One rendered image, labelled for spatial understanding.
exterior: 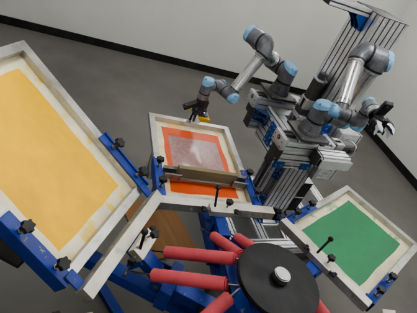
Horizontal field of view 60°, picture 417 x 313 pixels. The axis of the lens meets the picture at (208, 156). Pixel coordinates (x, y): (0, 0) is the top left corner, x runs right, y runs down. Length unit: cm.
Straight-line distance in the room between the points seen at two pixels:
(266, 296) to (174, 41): 472
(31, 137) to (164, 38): 427
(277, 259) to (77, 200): 79
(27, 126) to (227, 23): 447
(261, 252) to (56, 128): 93
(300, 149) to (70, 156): 150
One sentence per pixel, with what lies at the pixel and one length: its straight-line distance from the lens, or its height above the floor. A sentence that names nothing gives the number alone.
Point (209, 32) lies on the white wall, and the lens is 565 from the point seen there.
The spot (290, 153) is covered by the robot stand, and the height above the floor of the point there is 111.
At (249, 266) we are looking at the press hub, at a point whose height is 132.
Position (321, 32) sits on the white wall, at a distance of 627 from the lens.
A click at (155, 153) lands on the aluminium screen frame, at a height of 99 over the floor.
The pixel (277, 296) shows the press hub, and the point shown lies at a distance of 132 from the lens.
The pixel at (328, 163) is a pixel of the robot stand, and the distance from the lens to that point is 252.
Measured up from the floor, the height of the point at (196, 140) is 96.
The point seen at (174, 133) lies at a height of 95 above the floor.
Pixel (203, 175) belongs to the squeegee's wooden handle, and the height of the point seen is 103.
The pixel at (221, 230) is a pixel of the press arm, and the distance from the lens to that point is 179.
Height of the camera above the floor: 228
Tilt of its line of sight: 35 degrees down
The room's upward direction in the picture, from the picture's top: 24 degrees clockwise
